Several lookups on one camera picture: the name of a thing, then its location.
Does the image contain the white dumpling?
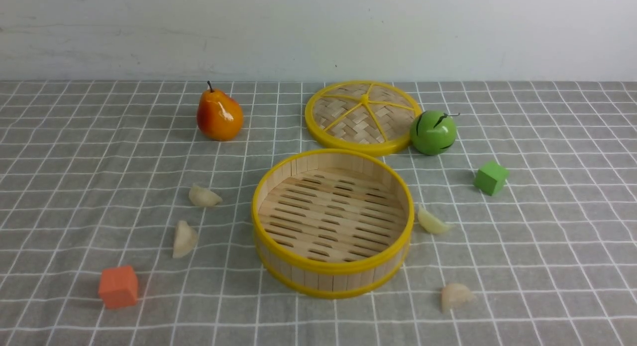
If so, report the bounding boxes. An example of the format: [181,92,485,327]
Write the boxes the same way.
[172,221,199,258]
[188,184,223,208]
[440,283,476,313]

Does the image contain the pale yellow dumpling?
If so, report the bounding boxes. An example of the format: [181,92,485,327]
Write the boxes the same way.
[417,205,452,235]

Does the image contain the bamboo steamer tray yellow rim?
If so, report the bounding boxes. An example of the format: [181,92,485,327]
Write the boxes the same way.
[252,149,416,299]

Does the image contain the woven bamboo steamer lid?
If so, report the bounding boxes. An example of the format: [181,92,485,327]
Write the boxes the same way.
[304,80,423,157]

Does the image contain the orange yellow toy pear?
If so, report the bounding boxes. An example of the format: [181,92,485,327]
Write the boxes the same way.
[196,81,244,141]

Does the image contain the green toy watermelon ball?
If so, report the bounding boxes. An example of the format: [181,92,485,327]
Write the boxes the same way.
[410,110,460,156]

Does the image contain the green wooden cube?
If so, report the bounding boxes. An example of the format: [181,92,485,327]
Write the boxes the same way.
[473,160,510,196]

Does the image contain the grey checked tablecloth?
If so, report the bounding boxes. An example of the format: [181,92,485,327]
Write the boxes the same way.
[0,81,637,346]

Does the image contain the orange wooden cube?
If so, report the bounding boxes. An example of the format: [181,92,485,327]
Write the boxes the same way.
[98,265,139,309]

